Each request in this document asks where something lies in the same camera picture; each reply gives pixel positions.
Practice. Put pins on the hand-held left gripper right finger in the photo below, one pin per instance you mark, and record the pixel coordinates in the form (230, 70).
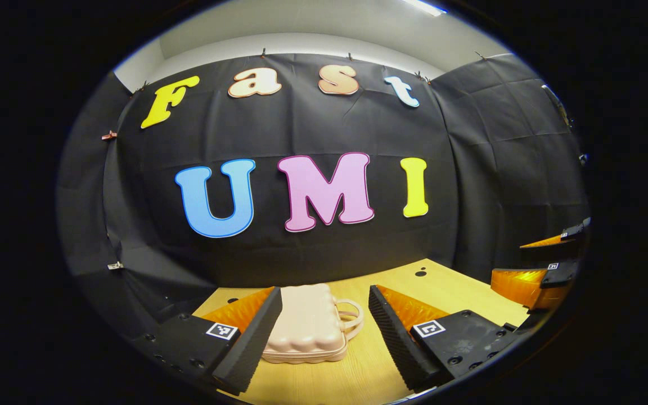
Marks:
(391, 332)

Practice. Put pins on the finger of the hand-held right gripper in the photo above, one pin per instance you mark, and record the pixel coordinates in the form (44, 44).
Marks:
(518, 284)
(574, 230)

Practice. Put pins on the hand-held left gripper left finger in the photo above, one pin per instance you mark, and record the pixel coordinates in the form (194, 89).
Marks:
(256, 332)

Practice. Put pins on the white clip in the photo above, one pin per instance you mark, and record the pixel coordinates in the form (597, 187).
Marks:
(115, 265)

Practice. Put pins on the black backdrop cloth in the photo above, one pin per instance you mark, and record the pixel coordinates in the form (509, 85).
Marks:
(301, 124)

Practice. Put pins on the copper clip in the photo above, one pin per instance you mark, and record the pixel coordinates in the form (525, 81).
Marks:
(109, 135)

